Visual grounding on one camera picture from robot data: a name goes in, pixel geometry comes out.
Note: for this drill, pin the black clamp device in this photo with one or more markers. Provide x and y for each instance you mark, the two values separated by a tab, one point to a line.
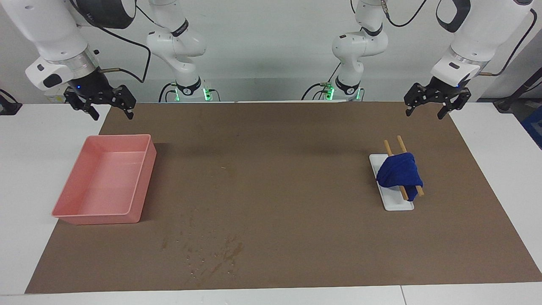
8	108

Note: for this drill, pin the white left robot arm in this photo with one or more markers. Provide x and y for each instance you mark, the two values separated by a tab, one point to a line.
487	29

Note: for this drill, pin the wooden rack rod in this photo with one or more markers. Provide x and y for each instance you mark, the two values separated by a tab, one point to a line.
401	144
386	146

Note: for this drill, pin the blue towel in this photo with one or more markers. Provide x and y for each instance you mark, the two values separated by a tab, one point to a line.
398	173

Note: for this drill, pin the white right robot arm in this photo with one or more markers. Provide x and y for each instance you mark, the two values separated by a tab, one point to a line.
55	25

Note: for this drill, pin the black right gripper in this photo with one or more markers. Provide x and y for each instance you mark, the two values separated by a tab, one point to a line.
93	84

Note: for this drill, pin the black stand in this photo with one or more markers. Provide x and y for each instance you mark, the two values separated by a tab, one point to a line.
504	103

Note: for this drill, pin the pink plastic bin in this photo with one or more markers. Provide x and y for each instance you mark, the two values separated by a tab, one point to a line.
106	186

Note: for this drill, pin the white towel rack base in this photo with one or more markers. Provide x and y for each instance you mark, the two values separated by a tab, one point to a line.
396	204

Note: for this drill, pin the blue crate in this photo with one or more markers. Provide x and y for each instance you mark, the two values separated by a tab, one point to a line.
534	127

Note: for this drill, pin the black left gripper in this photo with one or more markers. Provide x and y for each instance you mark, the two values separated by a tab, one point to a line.
442	91

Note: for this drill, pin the brown table mat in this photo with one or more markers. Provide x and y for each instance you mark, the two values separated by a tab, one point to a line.
275	169

